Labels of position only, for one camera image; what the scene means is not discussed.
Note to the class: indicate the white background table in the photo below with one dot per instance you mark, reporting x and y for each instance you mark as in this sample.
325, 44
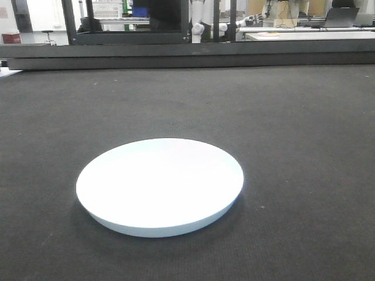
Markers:
298, 36

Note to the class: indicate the black metal frame cabinet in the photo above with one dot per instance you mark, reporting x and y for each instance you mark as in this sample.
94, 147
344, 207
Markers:
130, 22

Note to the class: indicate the black laptop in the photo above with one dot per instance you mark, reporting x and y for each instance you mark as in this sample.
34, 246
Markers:
338, 18

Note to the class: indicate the black table edge rail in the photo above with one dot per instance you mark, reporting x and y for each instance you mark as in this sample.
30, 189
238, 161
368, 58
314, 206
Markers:
39, 57

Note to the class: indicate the white round plate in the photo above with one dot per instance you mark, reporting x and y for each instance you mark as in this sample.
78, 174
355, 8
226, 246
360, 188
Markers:
158, 188

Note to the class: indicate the black stool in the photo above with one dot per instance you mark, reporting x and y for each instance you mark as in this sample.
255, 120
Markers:
49, 40

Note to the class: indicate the red box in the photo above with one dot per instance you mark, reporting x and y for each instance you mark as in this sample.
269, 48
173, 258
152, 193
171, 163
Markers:
11, 38

